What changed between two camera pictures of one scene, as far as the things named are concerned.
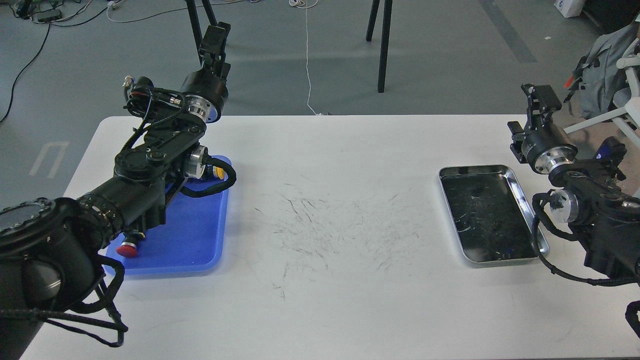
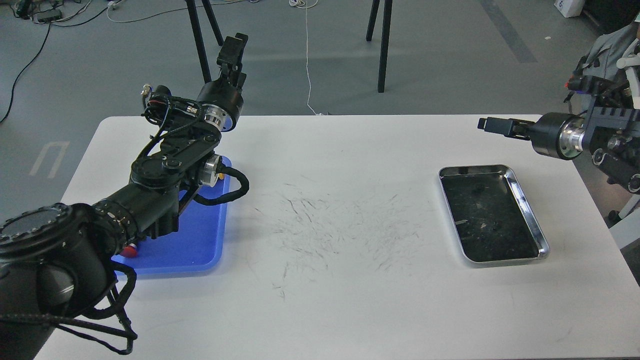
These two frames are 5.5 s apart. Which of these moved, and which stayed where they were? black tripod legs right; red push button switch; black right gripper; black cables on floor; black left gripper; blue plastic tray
Moved: black right gripper; black left gripper
Stayed: blue plastic tray; red push button switch; black tripod legs right; black cables on floor
